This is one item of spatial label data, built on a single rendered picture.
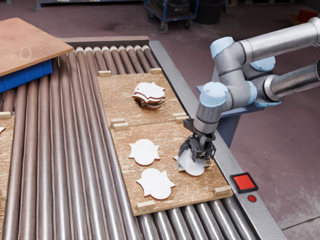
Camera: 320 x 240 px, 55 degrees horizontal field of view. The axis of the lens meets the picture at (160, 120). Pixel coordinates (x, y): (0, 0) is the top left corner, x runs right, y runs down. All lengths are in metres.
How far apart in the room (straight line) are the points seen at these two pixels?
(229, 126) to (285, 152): 1.23
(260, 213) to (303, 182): 1.60
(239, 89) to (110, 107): 0.63
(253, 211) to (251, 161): 1.57
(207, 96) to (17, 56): 0.99
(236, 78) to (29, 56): 0.99
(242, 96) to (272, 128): 2.15
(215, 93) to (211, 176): 0.37
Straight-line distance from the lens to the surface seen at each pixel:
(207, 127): 0.96
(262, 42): 1.03
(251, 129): 2.99
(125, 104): 1.41
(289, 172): 2.73
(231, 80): 0.97
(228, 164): 1.24
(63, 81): 1.61
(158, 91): 1.37
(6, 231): 1.04
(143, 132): 1.26
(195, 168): 1.13
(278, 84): 1.36
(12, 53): 1.63
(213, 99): 0.89
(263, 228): 1.10
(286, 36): 1.07
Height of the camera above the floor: 1.76
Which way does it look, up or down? 38 degrees down
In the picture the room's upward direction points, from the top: 7 degrees clockwise
